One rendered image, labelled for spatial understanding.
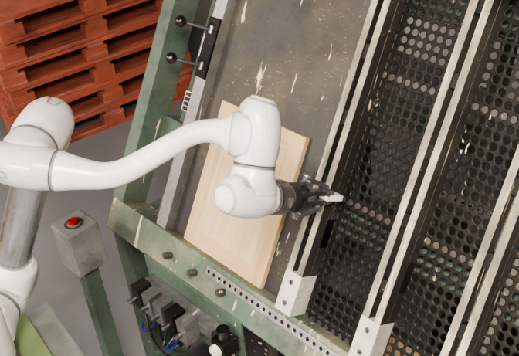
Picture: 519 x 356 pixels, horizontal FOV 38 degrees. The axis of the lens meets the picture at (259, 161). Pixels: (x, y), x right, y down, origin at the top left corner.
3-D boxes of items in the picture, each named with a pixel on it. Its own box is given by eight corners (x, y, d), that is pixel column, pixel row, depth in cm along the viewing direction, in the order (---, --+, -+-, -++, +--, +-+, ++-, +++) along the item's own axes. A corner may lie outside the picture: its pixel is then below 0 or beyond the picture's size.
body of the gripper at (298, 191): (288, 218, 189) (311, 217, 195) (297, 186, 187) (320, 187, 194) (267, 206, 193) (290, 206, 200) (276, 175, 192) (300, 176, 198)
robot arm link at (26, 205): (-37, 318, 227) (-9, 268, 245) (16, 334, 229) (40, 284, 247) (3, 116, 183) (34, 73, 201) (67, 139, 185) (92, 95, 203)
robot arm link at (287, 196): (285, 186, 182) (301, 186, 186) (259, 173, 188) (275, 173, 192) (275, 221, 184) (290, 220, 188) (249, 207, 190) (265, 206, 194)
